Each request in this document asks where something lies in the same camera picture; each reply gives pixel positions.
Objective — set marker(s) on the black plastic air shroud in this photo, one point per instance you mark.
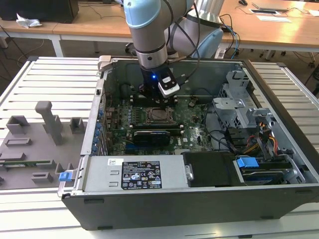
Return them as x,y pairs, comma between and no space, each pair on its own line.
211,169

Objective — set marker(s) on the black printed label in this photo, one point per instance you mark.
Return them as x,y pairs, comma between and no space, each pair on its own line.
140,174

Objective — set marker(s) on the green RAM stick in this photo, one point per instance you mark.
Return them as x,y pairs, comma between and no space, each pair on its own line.
30,163

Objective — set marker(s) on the silver CPU plate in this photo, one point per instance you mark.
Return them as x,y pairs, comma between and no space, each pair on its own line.
160,115

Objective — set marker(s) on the hard disk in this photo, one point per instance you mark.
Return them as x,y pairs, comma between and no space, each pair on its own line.
261,178

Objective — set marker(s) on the black graphics card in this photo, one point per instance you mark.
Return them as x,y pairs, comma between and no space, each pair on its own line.
152,138

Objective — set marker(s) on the grey parts rack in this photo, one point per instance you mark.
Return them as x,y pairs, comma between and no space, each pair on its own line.
37,149

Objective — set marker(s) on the green motherboard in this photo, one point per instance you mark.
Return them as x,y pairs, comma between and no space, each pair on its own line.
194,139

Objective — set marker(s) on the black computer box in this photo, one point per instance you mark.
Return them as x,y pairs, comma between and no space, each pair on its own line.
37,10

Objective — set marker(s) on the wooden desk white legs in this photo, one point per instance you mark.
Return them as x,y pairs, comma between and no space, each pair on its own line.
87,25

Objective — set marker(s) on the grey laptop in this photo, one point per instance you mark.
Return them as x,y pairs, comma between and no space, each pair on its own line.
270,5

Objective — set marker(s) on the blue disk carrier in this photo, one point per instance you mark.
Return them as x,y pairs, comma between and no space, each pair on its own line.
247,163

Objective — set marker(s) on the silver metal drive cage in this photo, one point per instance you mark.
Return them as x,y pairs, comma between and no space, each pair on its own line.
231,109

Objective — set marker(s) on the silver power supply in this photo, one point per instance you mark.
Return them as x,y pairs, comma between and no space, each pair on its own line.
97,174

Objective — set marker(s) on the black RAM stick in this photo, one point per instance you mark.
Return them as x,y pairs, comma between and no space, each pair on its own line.
175,132

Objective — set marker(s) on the CPU socket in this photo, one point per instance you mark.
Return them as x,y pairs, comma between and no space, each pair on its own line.
159,122

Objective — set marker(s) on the crumpled white paper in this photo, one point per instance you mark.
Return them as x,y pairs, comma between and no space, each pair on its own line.
28,22

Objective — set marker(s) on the white paper sheet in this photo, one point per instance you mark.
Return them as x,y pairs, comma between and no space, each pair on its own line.
273,18

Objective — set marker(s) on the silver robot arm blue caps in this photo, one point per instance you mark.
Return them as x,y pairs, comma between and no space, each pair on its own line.
147,37

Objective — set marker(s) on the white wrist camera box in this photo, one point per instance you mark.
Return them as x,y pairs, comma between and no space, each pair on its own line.
169,85

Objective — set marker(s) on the grey case hinge bracket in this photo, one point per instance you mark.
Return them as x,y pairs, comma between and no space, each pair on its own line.
106,62

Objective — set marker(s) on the wooden desk with grommet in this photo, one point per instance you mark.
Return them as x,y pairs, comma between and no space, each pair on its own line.
274,32

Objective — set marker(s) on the black computer mouse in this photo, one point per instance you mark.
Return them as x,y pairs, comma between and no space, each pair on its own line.
243,2

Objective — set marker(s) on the blue case latch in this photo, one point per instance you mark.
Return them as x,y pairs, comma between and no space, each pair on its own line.
64,176

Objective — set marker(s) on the white barcode sticker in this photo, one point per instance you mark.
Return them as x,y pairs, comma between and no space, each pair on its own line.
115,162

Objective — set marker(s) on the black open PC case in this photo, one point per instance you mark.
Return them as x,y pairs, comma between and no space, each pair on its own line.
174,209

